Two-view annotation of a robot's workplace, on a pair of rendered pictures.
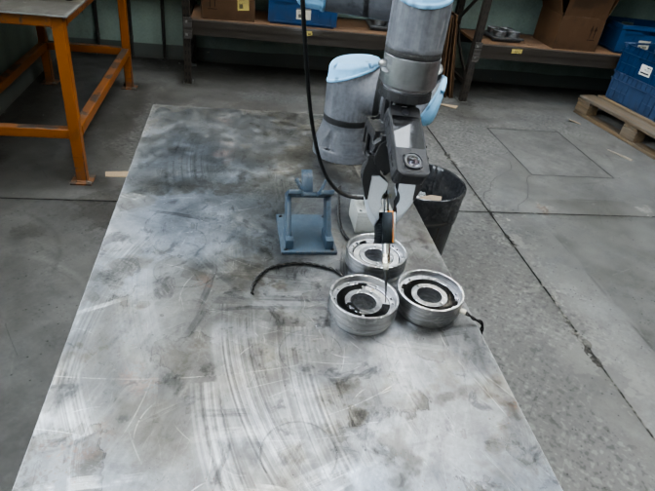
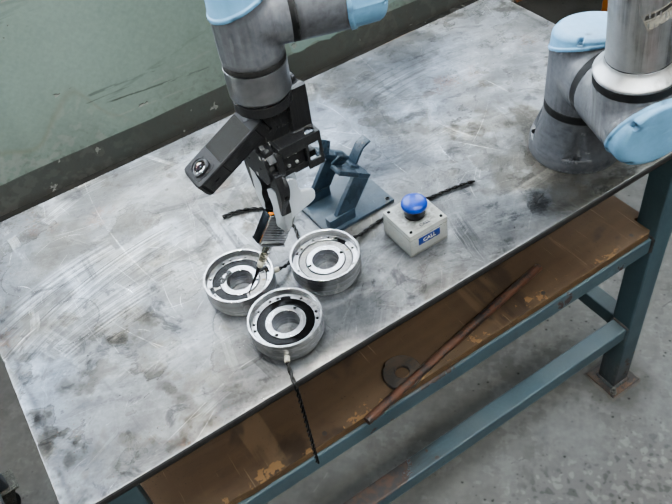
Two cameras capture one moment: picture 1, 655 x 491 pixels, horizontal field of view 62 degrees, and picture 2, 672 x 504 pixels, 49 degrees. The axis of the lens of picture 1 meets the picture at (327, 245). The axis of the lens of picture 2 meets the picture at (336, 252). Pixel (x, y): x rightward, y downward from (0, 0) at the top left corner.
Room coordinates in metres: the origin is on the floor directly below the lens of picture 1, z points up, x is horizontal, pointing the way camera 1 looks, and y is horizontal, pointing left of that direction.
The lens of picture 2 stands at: (0.61, -0.82, 1.62)
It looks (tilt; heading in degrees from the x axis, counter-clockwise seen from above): 46 degrees down; 76
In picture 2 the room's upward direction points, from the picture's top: 10 degrees counter-clockwise
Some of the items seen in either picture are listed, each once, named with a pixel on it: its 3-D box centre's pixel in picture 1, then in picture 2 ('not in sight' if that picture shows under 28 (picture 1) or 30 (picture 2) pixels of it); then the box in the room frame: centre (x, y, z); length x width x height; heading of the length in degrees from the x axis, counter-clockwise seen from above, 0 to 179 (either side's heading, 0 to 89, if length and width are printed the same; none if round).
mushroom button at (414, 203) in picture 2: not in sight; (414, 211); (0.92, -0.08, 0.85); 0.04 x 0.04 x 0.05
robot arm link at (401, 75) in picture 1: (406, 71); (256, 76); (0.74, -0.07, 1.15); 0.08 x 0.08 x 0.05
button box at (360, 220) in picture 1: (369, 211); (418, 222); (0.93, -0.07, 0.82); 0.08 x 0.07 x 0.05; 12
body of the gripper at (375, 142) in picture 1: (397, 127); (275, 130); (0.74, -0.08, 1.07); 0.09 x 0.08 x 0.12; 13
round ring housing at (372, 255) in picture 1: (375, 259); (326, 263); (0.77, -0.09, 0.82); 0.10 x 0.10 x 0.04
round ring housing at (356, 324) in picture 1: (362, 305); (240, 283); (0.65, -0.07, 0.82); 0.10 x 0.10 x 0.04
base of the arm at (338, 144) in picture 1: (345, 132); (578, 121); (1.25, -0.01, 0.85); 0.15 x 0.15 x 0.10
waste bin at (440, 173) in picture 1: (412, 225); not in sight; (1.94, -0.34, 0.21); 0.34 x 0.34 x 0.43
